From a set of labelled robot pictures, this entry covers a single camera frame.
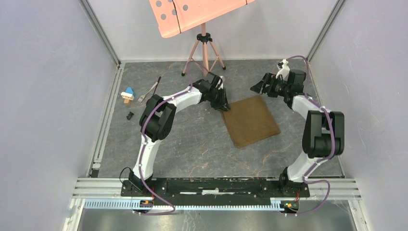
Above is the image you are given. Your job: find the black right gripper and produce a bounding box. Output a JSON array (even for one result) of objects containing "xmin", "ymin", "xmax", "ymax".
[{"xmin": 250, "ymin": 73, "xmax": 290, "ymax": 98}]

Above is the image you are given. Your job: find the clear plastic fork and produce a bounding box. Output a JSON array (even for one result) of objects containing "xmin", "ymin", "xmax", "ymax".
[{"xmin": 138, "ymin": 81, "xmax": 158, "ymax": 103}]

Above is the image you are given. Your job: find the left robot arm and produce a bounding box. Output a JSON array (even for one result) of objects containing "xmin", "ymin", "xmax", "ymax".
[{"xmin": 129, "ymin": 72, "xmax": 230, "ymax": 196}]

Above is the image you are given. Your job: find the white toothed cable strip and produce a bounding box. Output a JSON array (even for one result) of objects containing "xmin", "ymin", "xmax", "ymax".
[{"xmin": 84, "ymin": 199, "xmax": 284, "ymax": 212}]

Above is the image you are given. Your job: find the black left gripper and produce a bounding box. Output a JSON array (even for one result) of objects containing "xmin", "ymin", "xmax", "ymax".
[{"xmin": 208, "ymin": 87, "xmax": 231, "ymax": 113}]

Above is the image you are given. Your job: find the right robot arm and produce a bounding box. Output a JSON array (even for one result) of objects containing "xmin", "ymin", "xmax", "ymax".
[{"xmin": 250, "ymin": 70, "xmax": 345, "ymax": 196}]

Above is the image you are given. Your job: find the pink music stand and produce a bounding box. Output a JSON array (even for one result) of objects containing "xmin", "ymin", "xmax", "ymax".
[{"xmin": 149, "ymin": 0, "xmax": 252, "ymax": 74}]

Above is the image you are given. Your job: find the blue and wood toy block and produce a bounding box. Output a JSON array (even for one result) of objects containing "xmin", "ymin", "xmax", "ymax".
[{"xmin": 120, "ymin": 87, "xmax": 134, "ymax": 105}]

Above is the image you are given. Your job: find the purple plastic spoon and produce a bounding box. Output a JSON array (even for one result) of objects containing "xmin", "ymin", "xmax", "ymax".
[{"xmin": 153, "ymin": 76, "xmax": 162, "ymax": 95}]

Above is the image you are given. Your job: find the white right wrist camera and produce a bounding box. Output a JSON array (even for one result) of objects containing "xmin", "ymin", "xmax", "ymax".
[{"xmin": 276, "ymin": 59, "xmax": 290, "ymax": 79}]

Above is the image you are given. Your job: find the brown cloth napkin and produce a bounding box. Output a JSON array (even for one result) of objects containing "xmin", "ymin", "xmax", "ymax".
[{"xmin": 222, "ymin": 95, "xmax": 281, "ymax": 148}]

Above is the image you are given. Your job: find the small black clip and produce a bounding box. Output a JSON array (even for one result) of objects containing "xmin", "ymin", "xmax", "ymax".
[{"xmin": 126, "ymin": 112, "xmax": 134, "ymax": 120}]

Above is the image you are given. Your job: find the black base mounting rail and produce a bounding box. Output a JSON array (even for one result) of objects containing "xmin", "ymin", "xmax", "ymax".
[{"xmin": 121, "ymin": 177, "xmax": 310, "ymax": 206}]

